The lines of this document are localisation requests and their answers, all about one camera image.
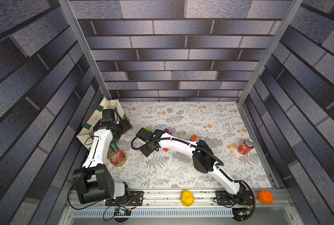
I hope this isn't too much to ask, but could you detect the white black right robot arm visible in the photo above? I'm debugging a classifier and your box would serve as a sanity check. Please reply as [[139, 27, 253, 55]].
[[131, 128, 255, 206]]

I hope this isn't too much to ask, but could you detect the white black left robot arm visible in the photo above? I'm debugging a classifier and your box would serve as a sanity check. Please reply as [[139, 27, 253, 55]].
[[73, 108, 132, 205]]

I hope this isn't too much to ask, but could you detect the cream green tote bag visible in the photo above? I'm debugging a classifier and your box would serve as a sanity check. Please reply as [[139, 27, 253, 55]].
[[77, 98, 127, 151]]

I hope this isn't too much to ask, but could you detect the round red tin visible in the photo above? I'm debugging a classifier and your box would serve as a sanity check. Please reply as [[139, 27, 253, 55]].
[[110, 150, 127, 167]]

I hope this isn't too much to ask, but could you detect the orange wooden block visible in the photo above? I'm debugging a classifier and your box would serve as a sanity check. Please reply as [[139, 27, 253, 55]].
[[190, 135, 198, 142]]

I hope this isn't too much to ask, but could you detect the red soda can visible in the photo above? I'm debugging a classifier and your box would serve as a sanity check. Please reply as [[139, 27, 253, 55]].
[[238, 139, 255, 155]]

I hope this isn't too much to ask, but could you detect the orange mandarin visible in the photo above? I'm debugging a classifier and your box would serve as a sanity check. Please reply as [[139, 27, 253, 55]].
[[258, 190, 274, 204]]

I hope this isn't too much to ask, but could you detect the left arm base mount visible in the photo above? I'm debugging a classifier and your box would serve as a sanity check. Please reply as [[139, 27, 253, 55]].
[[105, 191, 144, 207]]

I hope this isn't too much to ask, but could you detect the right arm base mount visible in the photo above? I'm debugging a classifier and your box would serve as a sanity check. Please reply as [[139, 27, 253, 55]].
[[215, 190, 254, 207]]

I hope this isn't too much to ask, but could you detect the slotted metal cable tray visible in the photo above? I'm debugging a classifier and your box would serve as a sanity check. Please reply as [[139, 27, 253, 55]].
[[72, 208, 234, 219]]

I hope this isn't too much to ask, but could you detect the black corrugated cable hose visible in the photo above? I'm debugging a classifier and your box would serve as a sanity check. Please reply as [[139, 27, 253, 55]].
[[131, 134, 256, 220]]

